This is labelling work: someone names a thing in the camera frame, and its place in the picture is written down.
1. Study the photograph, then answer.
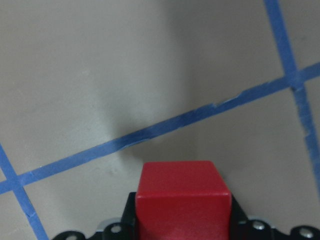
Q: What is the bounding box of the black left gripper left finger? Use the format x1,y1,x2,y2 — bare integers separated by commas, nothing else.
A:
52,192,138,240

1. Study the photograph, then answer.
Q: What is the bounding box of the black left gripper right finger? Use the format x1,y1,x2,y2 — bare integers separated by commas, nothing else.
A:
229,196,320,240

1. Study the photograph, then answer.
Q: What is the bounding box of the red wooden block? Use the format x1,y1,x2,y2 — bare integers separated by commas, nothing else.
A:
135,160,232,240

